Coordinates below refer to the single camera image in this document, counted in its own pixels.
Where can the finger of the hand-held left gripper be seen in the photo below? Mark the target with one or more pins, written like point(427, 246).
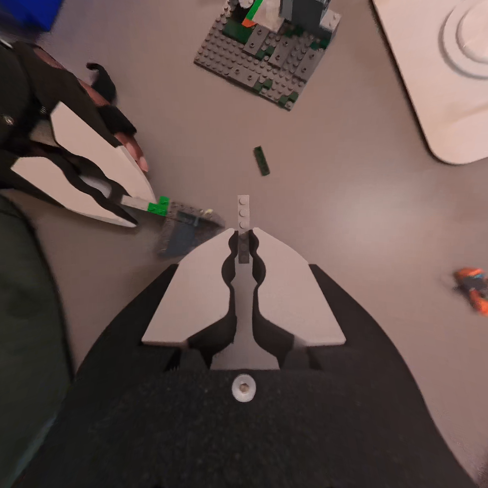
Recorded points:
point(91, 145)
point(49, 179)

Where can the dark grey cross wall piece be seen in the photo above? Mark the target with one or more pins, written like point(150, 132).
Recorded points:
point(183, 236)

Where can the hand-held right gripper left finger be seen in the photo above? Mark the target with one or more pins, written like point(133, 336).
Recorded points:
point(190, 301)

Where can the small green corner plate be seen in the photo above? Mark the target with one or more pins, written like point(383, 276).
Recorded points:
point(158, 207)

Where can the orange brick mini build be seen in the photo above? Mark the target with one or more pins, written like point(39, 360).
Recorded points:
point(474, 289)

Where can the long light grey plate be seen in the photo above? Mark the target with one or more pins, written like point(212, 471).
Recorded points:
point(243, 213)

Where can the dark green plate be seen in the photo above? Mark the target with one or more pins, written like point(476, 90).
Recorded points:
point(262, 161)

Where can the blue plastic bin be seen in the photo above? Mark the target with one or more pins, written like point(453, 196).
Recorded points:
point(34, 11)

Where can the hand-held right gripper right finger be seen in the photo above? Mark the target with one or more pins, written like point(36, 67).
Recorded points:
point(297, 301)

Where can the grey brick build on baseplate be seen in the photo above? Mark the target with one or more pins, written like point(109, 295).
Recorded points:
point(259, 64)

